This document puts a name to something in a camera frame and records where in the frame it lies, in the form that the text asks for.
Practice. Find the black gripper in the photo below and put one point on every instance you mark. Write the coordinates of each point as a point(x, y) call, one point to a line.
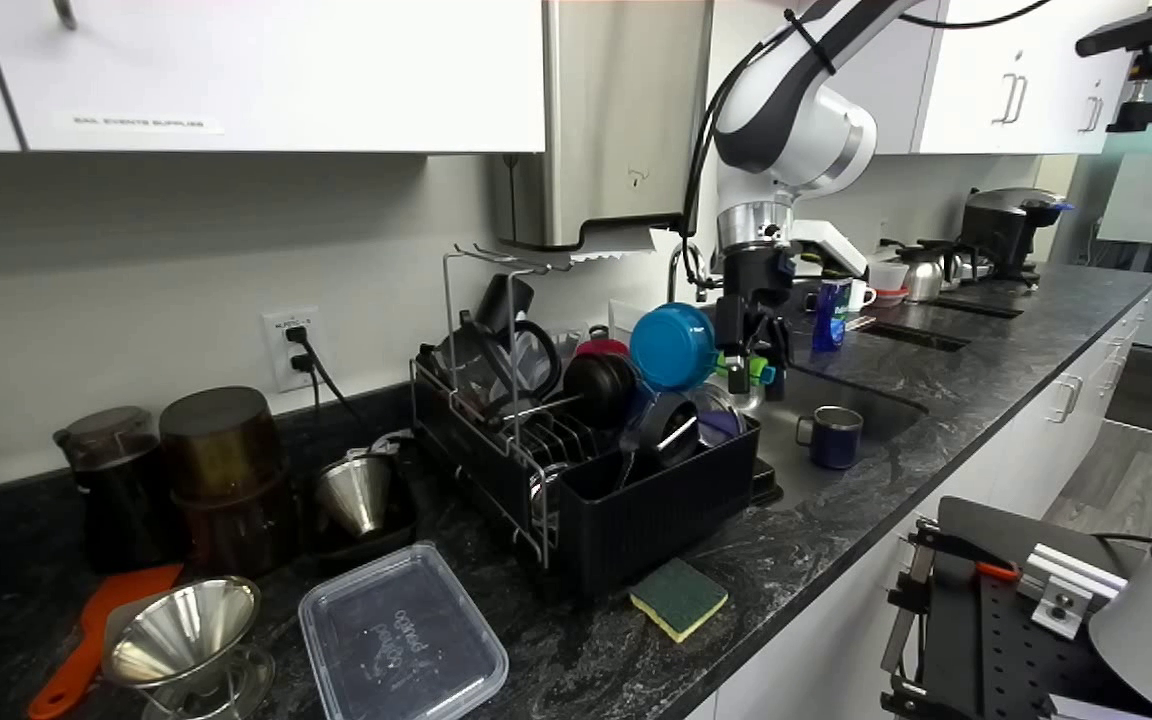
point(753, 287)

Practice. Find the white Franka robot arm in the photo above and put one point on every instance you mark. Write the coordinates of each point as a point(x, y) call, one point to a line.
point(796, 120)

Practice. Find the black dish drying rack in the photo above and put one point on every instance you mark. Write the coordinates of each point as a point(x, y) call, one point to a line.
point(657, 521)

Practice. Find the clear drinking glass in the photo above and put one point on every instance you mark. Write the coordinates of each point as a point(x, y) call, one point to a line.
point(722, 427)

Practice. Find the blue bottle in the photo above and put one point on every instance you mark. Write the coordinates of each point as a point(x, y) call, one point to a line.
point(825, 324)

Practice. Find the dark blue steel-rimmed mug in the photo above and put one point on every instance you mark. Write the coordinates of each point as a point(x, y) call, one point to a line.
point(836, 441)

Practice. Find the dark blue plate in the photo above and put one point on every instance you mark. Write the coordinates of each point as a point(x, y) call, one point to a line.
point(662, 427)

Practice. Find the white mug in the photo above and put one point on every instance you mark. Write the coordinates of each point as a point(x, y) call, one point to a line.
point(861, 296)

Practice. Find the chrome sink faucet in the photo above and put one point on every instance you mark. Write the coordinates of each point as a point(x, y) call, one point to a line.
point(672, 274)

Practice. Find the stainless steel sink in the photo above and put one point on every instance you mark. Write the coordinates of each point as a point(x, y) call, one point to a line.
point(889, 408)

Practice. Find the red bowl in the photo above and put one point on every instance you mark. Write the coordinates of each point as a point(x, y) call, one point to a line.
point(601, 347)

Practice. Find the black counter mat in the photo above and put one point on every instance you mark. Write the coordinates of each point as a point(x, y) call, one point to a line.
point(918, 336)
point(977, 306)

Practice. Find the black bowl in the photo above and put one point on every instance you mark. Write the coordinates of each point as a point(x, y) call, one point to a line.
point(601, 386)

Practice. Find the round dark lid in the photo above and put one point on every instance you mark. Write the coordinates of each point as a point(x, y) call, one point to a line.
point(536, 357)

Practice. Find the green and yellow sponge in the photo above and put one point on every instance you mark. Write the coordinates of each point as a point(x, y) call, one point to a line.
point(677, 596)

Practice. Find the black hanging cup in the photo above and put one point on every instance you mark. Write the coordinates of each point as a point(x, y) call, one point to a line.
point(501, 306)

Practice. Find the white base cabinet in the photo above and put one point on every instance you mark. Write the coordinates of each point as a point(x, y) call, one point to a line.
point(1002, 465)

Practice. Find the black clamp with orange tip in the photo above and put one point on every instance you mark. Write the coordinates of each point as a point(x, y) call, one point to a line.
point(959, 551)

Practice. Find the black coffee machine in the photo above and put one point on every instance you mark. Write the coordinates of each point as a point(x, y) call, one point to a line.
point(1002, 233)

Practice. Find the stainless paper towel dispenser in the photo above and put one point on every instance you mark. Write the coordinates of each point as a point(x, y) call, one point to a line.
point(616, 120)

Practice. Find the aluminium extrusion bar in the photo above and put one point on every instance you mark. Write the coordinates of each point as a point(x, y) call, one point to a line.
point(1071, 573)

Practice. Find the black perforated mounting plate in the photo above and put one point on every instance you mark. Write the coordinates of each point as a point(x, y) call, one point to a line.
point(1002, 652)

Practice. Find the steel cup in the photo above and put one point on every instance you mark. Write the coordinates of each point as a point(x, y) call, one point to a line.
point(358, 492)

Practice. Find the clear plastic container lid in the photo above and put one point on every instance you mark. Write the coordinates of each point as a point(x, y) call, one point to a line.
point(400, 643)

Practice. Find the brown stacked canister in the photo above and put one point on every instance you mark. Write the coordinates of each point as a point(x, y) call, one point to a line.
point(223, 455)

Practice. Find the large steel funnel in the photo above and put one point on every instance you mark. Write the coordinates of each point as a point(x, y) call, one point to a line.
point(181, 634)

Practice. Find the dark glass jar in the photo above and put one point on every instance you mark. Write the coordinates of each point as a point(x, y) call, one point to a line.
point(117, 485)

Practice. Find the orange spatula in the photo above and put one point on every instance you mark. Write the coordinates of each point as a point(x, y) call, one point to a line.
point(98, 627)

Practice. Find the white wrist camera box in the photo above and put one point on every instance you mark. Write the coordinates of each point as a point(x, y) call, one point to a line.
point(835, 246)

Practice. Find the white wall power outlet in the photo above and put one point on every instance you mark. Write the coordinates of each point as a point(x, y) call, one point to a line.
point(281, 324)

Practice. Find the black overhead camera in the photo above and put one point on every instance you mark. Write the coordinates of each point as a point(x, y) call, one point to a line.
point(1142, 24)

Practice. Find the white labelled wall cabinet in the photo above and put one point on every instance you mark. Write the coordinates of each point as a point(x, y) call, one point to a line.
point(271, 64)

